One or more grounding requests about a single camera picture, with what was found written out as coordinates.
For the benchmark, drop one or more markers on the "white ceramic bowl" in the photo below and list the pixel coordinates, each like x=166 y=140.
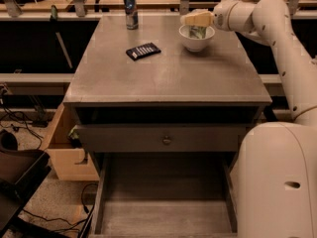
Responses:
x=195 y=45

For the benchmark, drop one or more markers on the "grey wooden cabinet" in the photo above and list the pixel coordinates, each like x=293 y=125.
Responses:
x=218 y=86

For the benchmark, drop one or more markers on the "grey middle drawer with knob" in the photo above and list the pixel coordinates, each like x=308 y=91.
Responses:
x=160 y=138

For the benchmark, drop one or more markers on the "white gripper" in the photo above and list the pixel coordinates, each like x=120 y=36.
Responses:
x=221 y=17

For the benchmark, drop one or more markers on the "blue energy drink can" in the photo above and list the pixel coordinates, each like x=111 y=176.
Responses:
x=132 y=19

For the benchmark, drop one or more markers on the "dark blue snack packet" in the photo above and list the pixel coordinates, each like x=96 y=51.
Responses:
x=142 y=51

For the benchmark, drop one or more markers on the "green soda can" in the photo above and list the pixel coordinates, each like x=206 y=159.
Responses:
x=197 y=32

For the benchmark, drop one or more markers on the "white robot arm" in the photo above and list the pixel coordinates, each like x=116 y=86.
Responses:
x=277 y=161

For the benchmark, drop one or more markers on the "light wooden box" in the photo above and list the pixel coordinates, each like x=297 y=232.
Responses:
x=69 y=163

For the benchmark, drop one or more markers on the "black bin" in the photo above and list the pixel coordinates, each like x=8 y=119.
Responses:
x=21 y=173

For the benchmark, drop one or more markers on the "open grey bottom drawer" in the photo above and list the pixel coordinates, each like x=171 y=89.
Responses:
x=164 y=196

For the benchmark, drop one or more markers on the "green handled tool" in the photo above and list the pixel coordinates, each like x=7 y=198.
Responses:
x=54 y=14

